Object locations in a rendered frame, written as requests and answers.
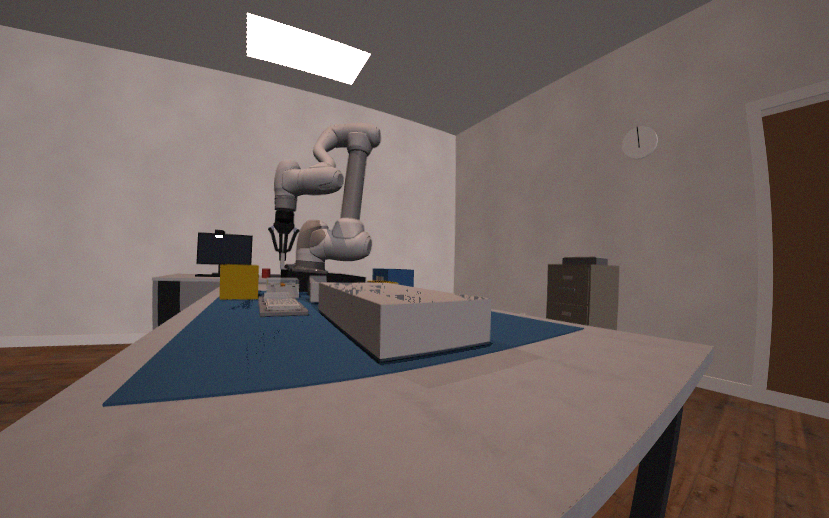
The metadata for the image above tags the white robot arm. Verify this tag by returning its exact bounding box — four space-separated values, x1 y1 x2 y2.
274 123 381 274

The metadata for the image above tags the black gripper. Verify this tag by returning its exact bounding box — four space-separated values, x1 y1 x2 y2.
268 210 300 269

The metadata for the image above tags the yellow open-top bin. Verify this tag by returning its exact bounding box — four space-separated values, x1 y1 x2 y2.
220 264 259 299

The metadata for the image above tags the dark blue bench mat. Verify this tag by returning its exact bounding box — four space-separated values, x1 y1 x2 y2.
102 296 584 407

